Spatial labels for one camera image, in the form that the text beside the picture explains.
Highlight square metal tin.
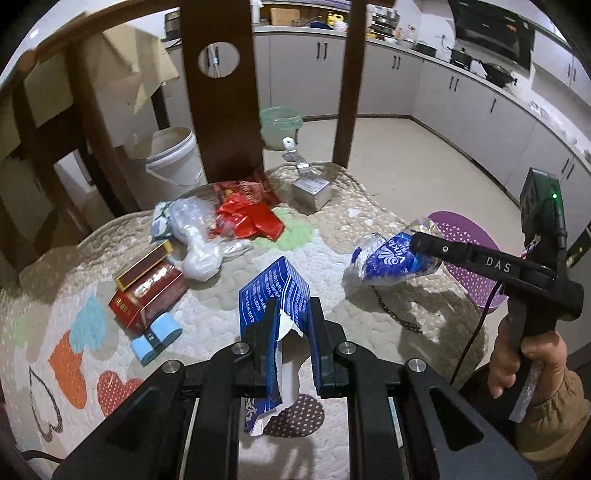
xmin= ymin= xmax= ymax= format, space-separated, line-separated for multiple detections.
xmin=291 ymin=173 xmax=332 ymax=213

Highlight person's right hand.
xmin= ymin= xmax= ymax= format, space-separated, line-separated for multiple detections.
xmin=488 ymin=318 xmax=568 ymax=400

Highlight black range hood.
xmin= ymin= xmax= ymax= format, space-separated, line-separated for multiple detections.
xmin=448 ymin=0 xmax=536 ymax=72

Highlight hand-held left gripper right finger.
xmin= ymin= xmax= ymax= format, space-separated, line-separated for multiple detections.
xmin=307 ymin=296 xmax=539 ymax=480

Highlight red gold cardboard box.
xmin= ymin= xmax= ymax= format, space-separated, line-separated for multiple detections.
xmin=108 ymin=240 xmax=189 ymax=333

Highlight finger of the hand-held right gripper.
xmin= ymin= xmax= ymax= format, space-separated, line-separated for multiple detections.
xmin=411 ymin=232 xmax=557 ymax=289

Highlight white plastic bucket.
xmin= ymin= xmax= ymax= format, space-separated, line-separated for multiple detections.
xmin=131 ymin=127 xmax=206 ymax=199

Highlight bin with green bag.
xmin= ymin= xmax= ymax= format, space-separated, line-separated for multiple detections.
xmin=259 ymin=107 xmax=304 ymax=151

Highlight black wok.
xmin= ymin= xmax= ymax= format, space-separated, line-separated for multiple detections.
xmin=480 ymin=62 xmax=515 ymax=86

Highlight grey kitchen cabinets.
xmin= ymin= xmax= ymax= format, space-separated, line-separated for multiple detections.
xmin=252 ymin=25 xmax=591 ymax=241

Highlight clear plastic bag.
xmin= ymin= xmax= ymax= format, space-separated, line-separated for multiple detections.
xmin=168 ymin=196 xmax=254 ymax=282

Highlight blue plastic tissue wrapper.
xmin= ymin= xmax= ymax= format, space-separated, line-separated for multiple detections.
xmin=342 ymin=217 xmax=446 ymax=289

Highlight red patterned wrapper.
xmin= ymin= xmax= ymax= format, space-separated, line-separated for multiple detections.
xmin=215 ymin=170 xmax=280 ymax=206

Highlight person's right forearm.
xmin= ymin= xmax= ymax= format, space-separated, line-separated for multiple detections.
xmin=510 ymin=367 xmax=589 ymax=464

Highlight green white packet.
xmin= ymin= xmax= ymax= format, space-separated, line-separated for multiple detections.
xmin=151 ymin=200 xmax=178 ymax=240

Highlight purple plastic basket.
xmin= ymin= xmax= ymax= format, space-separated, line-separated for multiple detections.
xmin=427 ymin=211 xmax=527 ymax=315

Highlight black cable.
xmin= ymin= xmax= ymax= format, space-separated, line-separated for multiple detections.
xmin=449 ymin=279 xmax=504 ymax=386

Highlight brown wooden chair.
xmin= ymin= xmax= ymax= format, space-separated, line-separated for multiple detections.
xmin=0 ymin=0 xmax=370 ymax=278

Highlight blue paper carton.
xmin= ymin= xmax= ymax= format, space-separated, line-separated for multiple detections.
xmin=239 ymin=256 xmax=311 ymax=437

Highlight small brown box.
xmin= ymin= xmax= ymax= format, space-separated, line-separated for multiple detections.
xmin=270 ymin=7 xmax=301 ymax=26

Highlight red plastic bag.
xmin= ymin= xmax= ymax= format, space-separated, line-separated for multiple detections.
xmin=215 ymin=200 xmax=284 ymax=241

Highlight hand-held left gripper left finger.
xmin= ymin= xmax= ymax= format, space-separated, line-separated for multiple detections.
xmin=51 ymin=298 xmax=289 ymax=480

